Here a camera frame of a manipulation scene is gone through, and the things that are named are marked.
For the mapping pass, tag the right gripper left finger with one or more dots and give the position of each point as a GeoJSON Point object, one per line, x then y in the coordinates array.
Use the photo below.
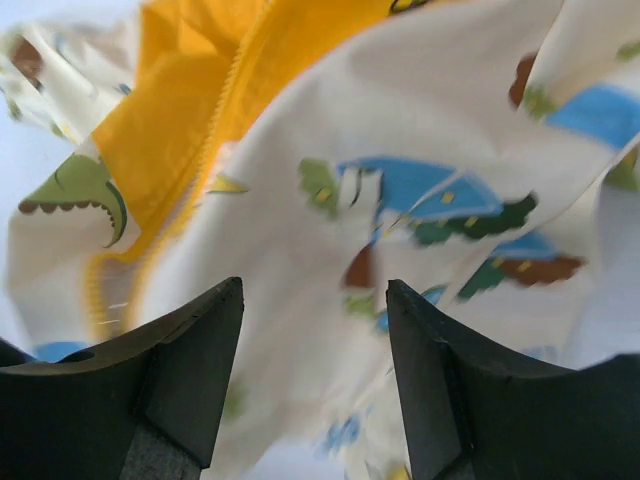
{"type": "Point", "coordinates": [144, 405]}

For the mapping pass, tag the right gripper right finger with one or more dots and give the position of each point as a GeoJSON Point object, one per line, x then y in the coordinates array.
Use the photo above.
{"type": "Point", "coordinates": [475, 409]}

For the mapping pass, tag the dinosaur print yellow-lined jacket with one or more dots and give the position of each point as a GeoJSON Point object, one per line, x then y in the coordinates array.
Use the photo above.
{"type": "Point", "coordinates": [318, 150]}

